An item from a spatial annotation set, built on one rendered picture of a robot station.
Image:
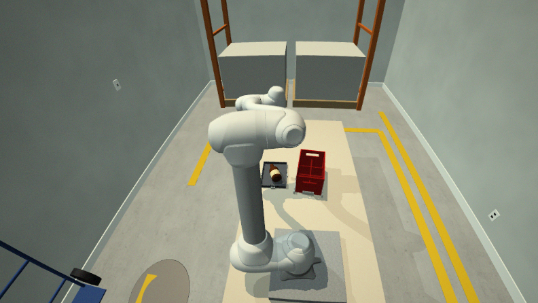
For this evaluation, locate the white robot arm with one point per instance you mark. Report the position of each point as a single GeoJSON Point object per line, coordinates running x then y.
{"type": "Point", "coordinates": [242, 137]}

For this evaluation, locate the red crate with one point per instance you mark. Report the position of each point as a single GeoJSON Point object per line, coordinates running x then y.
{"type": "Point", "coordinates": [311, 168]}

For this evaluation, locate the brown glass bottle with cream label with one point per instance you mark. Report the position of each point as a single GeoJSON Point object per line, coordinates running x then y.
{"type": "Point", "coordinates": [274, 173]}

